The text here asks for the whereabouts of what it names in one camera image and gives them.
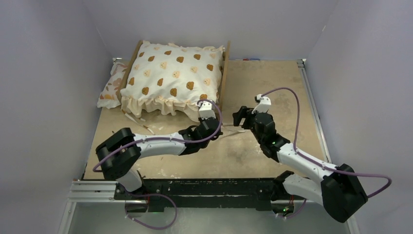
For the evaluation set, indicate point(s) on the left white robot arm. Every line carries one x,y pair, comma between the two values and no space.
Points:
118,153

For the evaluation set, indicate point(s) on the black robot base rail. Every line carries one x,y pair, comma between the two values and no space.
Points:
158,194

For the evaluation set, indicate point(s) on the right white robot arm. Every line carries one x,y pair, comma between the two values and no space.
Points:
333,187

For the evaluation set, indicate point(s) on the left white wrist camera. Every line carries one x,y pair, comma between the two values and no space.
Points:
206,110

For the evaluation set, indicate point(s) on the bear print white cushion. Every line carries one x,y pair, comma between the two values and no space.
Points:
174,77

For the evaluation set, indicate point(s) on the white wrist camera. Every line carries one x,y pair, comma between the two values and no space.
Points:
263,104
206,110

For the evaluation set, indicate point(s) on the floral print small pillow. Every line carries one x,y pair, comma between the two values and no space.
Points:
108,97

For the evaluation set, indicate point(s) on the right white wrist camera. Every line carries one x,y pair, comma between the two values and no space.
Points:
263,104

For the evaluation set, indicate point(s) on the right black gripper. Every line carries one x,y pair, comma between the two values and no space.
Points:
244,111

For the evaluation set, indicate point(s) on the wooden pet bed frame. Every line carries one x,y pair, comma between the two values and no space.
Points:
226,74

